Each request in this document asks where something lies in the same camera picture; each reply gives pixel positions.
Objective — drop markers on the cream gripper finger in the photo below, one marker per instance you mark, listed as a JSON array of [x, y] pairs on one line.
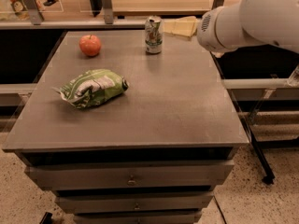
[[182, 28]]

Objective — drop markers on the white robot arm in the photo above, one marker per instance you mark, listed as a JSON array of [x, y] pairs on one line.
[[247, 23]]

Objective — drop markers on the red apple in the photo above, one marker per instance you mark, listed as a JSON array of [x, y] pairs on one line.
[[90, 45]]

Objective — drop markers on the green chip bag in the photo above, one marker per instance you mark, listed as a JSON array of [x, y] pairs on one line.
[[92, 88]]

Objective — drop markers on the grey drawer cabinet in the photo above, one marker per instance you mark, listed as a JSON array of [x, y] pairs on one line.
[[175, 130]]

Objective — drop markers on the wooden shelf with metal posts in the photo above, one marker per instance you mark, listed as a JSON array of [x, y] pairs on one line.
[[79, 12]]

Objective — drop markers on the small black object on shelf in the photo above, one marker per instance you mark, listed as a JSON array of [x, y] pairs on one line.
[[48, 3]]

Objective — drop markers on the top drawer knob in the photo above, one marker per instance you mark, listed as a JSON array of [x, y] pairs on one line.
[[131, 181]]

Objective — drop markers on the black table leg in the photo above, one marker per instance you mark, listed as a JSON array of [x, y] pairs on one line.
[[269, 177]]

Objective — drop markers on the orange juice carton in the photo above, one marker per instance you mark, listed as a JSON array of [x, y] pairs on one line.
[[15, 9]]

